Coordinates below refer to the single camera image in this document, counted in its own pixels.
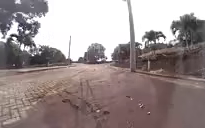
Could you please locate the row of trees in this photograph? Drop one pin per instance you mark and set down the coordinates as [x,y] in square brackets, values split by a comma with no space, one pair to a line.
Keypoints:
[16,36]
[186,30]

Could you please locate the grey concrete utility pole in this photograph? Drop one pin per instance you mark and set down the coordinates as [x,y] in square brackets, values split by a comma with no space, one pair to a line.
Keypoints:
[132,36]

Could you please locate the thin utility pole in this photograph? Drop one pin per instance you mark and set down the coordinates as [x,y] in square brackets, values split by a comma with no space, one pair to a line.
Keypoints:
[69,48]

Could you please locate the muddy brick paved road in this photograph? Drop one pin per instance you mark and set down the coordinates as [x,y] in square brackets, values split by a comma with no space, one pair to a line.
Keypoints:
[100,96]

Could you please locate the earth embankment with grass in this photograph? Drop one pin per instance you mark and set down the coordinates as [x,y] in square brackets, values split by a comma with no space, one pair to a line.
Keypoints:
[180,61]

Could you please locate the pale kerb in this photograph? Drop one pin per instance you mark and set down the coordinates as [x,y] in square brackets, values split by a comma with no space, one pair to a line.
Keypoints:
[40,69]
[170,75]

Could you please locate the tree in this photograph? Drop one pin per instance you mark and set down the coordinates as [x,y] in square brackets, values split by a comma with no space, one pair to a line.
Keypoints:
[96,52]

